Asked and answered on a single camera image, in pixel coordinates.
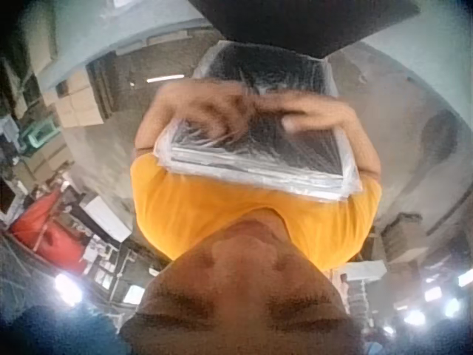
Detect person's left hand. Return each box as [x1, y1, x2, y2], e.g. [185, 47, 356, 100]
[173, 85, 260, 144]

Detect person's right hand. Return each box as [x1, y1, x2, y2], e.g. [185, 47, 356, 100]
[258, 92, 356, 133]

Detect plastic-wrapped black panel pack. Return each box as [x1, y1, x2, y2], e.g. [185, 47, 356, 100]
[153, 39, 363, 203]

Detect large black board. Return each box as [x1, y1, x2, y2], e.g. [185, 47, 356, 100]
[186, 0, 423, 59]

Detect white flat box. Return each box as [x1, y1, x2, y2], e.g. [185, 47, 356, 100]
[81, 195, 133, 244]

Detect stack of cardboard cartons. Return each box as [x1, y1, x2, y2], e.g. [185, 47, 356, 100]
[32, 69, 107, 129]

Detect heap of grey cartons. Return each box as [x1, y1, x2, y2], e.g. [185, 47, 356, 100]
[379, 212, 432, 262]

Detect green plastic crate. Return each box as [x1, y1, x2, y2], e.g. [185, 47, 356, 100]
[21, 121, 61, 149]

